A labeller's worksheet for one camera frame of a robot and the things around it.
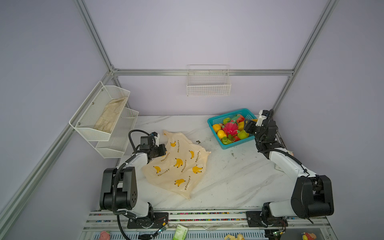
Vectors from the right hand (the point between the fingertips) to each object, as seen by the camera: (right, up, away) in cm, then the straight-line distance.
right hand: (248, 119), depth 85 cm
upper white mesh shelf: (-82, -1, -9) cm, 83 cm away
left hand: (-50, -19, +8) cm, 54 cm away
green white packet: (-37, -55, -16) cm, 68 cm away
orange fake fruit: (-16, -5, +17) cm, 23 cm away
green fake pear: (+1, -9, +11) cm, 14 cm away
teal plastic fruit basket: (+9, +5, +26) cm, 28 cm away
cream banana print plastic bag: (-38, -30, +3) cm, 48 cm away
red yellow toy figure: (+22, -55, -18) cm, 62 cm away
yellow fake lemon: (-13, -9, +13) cm, 21 cm away
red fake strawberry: (+3, +2, +22) cm, 23 cm away
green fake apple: (-9, 0, +22) cm, 23 cm away
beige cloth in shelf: (-77, -1, -7) cm, 77 cm away
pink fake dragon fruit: (-8, -5, +8) cm, 12 cm away
